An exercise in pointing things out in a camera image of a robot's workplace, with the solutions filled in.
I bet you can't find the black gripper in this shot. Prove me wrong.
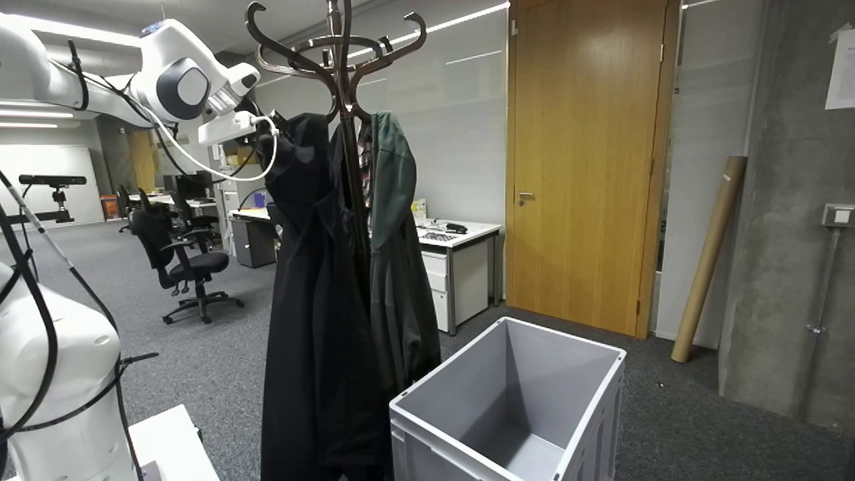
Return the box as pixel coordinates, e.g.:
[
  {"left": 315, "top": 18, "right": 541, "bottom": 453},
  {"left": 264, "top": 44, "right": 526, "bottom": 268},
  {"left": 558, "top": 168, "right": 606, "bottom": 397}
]
[{"left": 241, "top": 109, "right": 281, "bottom": 156}]

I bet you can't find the black hoodie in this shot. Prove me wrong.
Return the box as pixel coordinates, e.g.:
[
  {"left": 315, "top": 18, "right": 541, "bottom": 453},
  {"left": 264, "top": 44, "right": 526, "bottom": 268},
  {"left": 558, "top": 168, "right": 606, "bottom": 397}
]
[{"left": 259, "top": 109, "right": 396, "bottom": 481}]

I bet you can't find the white robot base platform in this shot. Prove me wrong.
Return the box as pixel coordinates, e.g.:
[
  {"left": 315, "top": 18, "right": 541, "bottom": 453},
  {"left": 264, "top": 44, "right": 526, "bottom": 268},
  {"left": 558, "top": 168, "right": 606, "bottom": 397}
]
[{"left": 126, "top": 405, "right": 223, "bottom": 481}]

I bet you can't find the grey-white plastic container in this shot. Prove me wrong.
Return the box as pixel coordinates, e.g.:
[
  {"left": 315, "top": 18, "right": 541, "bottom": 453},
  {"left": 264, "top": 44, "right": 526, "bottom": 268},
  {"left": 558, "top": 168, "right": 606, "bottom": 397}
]
[{"left": 387, "top": 314, "right": 631, "bottom": 481}]

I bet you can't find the white office desk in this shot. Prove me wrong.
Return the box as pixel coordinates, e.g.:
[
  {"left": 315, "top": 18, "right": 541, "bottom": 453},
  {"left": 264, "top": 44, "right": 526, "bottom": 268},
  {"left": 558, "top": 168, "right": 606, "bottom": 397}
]
[{"left": 228, "top": 205, "right": 281, "bottom": 274}]

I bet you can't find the black jacket with plaid lining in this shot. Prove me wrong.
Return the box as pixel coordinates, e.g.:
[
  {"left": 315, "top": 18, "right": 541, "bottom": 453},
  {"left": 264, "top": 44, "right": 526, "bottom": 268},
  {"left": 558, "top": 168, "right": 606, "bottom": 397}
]
[{"left": 333, "top": 109, "right": 376, "bottom": 270}]

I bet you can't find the black office chair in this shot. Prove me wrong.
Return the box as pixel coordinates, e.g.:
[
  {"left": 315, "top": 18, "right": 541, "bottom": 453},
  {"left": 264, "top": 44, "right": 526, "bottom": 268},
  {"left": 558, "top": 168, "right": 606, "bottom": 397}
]
[{"left": 130, "top": 200, "right": 245, "bottom": 327}]

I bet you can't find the dark green jacket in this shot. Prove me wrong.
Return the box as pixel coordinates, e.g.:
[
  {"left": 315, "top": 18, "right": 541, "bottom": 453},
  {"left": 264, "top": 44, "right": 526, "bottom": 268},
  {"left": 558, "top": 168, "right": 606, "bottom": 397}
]
[{"left": 360, "top": 109, "right": 443, "bottom": 406}]

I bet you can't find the black stand with crossbar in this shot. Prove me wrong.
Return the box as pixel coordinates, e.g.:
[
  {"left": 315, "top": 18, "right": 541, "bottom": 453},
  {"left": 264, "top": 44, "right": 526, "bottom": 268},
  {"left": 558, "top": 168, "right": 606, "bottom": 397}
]
[{"left": 2, "top": 171, "right": 92, "bottom": 227}]

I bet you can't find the light wooden door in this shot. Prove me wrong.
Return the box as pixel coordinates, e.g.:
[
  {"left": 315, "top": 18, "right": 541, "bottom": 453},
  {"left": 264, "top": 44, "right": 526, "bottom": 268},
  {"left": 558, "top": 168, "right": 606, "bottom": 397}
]
[{"left": 502, "top": 0, "right": 682, "bottom": 342}]

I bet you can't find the brown cardboard tube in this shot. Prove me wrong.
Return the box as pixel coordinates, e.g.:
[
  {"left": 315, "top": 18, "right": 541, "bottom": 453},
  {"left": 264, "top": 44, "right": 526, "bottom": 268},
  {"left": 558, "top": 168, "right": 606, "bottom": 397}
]
[{"left": 667, "top": 153, "right": 750, "bottom": 366}]

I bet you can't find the white paper sheet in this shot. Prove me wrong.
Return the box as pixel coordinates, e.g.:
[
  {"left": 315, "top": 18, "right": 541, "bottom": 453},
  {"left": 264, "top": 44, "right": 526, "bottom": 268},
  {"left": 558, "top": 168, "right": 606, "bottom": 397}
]
[{"left": 822, "top": 22, "right": 855, "bottom": 113}]

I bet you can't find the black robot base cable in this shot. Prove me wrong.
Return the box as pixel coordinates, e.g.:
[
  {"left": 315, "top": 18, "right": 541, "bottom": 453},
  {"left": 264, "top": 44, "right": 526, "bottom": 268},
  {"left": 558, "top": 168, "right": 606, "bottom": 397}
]
[{"left": 0, "top": 168, "right": 164, "bottom": 481}]

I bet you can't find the grey wall switch box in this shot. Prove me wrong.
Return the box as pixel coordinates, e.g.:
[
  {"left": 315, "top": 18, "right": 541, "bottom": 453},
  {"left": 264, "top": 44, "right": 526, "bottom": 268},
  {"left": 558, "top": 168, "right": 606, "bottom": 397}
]
[{"left": 818, "top": 200, "right": 855, "bottom": 230}]

